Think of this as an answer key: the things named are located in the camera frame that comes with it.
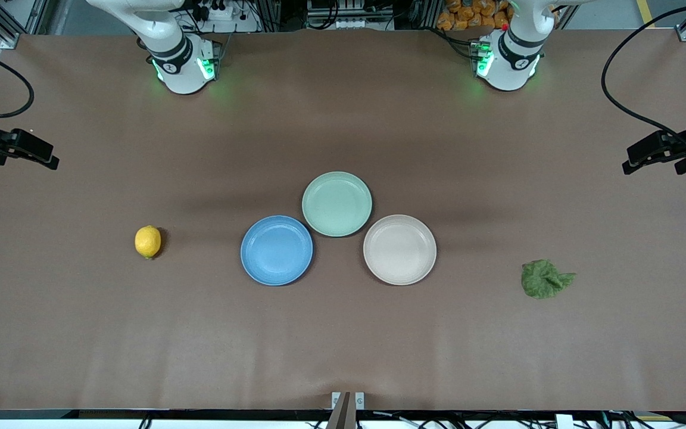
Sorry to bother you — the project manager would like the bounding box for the yellow lemon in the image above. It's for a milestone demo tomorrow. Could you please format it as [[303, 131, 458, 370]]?
[[135, 225, 163, 259]]

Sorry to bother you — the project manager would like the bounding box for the green lettuce leaf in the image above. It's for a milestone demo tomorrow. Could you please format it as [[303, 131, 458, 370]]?
[[520, 259, 577, 300]]

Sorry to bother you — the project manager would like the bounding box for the orange packaged snacks pile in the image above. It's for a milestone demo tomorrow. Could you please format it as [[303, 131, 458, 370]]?
[[436, 0, 513, 32]]

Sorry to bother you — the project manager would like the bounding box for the white power strip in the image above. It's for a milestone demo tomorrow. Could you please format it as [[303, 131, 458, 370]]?
[[199, 3, 260, 33]]

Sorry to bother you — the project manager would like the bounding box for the blue plate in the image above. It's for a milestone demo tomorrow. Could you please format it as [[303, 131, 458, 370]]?
[[240, 215, 314, 287]]

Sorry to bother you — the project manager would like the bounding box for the beige plate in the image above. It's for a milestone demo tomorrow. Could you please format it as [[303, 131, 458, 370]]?
[[363, 214, 438, 286]]

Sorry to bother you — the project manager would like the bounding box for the light green plate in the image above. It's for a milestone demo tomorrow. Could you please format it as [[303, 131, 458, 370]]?
[[301, 171, 373, 238]]

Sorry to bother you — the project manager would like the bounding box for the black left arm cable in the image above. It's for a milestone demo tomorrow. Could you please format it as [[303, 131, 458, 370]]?
[[601, 3, 686, 157]]

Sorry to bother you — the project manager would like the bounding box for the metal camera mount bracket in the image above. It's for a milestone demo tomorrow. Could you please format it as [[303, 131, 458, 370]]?
[[331, 391, 366, 429]]

